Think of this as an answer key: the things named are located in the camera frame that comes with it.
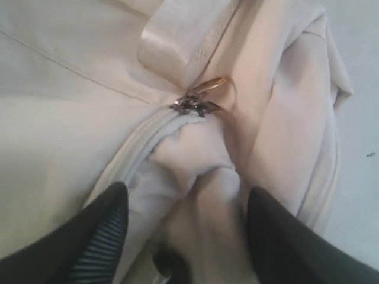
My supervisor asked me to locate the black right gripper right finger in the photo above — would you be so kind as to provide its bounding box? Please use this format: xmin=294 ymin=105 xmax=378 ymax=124
xmin=249 ymin=187 xmax=378 ymax=284

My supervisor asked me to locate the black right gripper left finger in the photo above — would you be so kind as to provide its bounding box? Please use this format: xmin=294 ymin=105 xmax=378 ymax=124
xmin=1 ymin=182 xmax=128 ymax=283

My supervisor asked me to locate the beige duffel bag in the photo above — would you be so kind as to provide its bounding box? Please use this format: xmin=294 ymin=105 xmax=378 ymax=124
xmin=1 ymin=1 xmax=352 ymax=283

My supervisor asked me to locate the metal key ring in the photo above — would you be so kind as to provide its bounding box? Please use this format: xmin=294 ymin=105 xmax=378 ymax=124
xmin=191 ymin=76 xmax=237 ymax=103

